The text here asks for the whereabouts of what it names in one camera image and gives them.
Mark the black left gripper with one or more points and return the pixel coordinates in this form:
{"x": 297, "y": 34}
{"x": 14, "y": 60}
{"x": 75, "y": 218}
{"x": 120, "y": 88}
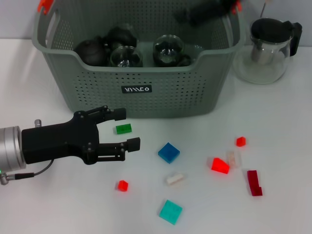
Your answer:
{"x": 58, "y": 141}

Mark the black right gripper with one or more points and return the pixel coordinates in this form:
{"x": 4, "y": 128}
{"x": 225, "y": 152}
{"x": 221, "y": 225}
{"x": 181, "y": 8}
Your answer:
{"x": 212, "y": 8}

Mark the glass teacup with black base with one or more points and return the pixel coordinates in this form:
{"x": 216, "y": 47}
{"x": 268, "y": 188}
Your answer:
{"x": 168, "y": 51}
{"x": 119, "y": 36}
{"x": 125, "y": 58}
{"x": 185, "y": 59}

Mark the small red brick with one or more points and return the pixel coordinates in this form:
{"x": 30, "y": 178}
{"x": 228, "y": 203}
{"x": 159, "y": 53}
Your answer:
{"x": 123, "y": 185}
{"x": 240, "y": 142}

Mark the white brick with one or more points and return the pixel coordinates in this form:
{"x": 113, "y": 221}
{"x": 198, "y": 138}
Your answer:
{"x": 175, "y": 180}

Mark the teal square brick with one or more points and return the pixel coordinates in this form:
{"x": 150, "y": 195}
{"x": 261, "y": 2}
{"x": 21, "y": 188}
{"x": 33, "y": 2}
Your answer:
{"x": 170, "y": 212}

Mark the orange-red slope brick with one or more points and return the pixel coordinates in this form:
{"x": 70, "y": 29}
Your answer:
{"x": 219, "y": 166}

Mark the dark red long brick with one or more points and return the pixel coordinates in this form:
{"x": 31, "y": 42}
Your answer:
{"x": 254, "y": 185}

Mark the grey perforated storage bin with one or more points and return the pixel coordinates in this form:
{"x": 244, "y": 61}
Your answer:
{"x": 146, "y": 102}

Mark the green flat brick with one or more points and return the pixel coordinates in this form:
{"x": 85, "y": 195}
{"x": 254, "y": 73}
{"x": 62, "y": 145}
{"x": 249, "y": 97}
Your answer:
{"x": 123, "y": 129}

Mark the blue square brick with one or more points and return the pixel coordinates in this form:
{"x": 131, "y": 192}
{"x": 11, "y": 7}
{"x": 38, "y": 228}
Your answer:
{"x": 169, "y": 153}

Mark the dark clay teapot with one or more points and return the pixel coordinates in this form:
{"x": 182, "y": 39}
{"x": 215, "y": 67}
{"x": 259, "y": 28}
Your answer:
{"x": 90, "y": 52}

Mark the glass teapot with black lid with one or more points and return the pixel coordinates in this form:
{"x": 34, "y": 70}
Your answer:
{"x": 265, "y": 65}

